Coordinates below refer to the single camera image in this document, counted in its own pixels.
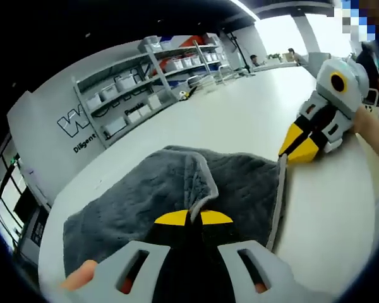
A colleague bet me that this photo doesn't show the grey fluffy towel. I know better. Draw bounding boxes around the grey fluffy towel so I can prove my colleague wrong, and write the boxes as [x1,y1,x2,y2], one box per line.
[63,145,288,278]

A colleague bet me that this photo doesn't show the person's left hand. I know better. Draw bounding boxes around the person's left hand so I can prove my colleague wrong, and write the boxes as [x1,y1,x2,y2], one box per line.
[59,259,99,292]

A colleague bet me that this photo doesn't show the spare gripper with yellow tips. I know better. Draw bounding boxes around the spare gripper with yellow tips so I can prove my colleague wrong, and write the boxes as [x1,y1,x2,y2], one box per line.
[178,86,199,102]

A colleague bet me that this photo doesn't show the dark cabinet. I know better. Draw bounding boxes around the dark cabinet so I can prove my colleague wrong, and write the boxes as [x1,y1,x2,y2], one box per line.
[14,189,52,254]

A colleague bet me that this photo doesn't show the grey metal shelf rack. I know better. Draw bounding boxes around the grey metal shelf rack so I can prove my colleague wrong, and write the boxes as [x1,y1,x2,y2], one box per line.
[72,31,232,149]

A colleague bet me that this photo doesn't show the row of white storage bins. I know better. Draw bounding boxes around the row of white storage bins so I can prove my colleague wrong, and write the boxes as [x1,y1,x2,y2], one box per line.
[85,34,228,135]

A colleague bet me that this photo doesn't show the metal wire rack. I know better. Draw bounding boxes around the metal wire rack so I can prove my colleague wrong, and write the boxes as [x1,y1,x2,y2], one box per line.
[214,64,238,86]

